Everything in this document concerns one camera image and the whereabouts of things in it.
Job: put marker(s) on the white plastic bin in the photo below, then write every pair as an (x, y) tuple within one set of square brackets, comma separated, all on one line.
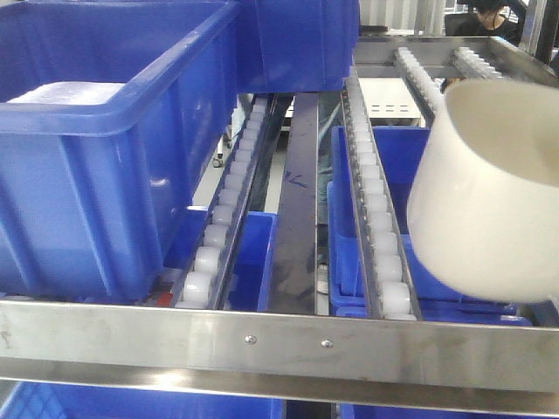
[(483, 209)]

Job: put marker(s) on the steel centre divider bar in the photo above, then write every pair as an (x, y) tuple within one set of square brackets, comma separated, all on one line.
[(292, 288)]

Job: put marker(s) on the blue crate lower left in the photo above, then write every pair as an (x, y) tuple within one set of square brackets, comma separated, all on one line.
[(254, 262)]

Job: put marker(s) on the left white roller track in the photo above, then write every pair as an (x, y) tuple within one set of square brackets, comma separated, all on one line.
[(206, 280)]

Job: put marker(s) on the white roller track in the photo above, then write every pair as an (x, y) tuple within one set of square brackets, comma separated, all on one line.
[(387, 285), (206, 280)]

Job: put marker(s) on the middle white roller track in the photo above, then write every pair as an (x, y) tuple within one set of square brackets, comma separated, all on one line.
[(387, 285)]

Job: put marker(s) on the blue crate lower right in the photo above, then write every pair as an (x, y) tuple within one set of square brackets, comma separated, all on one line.
[(400, 150)]

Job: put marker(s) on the blue crate rear centre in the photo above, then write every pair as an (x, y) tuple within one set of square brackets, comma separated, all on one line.
[(295, 46)]

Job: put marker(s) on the right rear roller track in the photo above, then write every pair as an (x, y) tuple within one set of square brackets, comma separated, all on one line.
[(419, 78)]

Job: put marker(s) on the large blue crate front left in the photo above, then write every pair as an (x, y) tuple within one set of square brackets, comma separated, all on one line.
[(110, 112)]

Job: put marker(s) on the blue crate bottom right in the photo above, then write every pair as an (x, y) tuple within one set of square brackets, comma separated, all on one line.
[(377, 412)]

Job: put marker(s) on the far right roller track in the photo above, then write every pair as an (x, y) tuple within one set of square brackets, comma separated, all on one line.
[(473, 66)]

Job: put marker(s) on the person in black shirt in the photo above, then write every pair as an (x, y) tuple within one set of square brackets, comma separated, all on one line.
[(487, 20)]

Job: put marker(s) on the blue crate bottom left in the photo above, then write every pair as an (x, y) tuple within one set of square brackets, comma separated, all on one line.
[(47, 400)]

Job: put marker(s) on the steel front shelf rail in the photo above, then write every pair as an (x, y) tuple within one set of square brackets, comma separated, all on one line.
[(489, 369)]

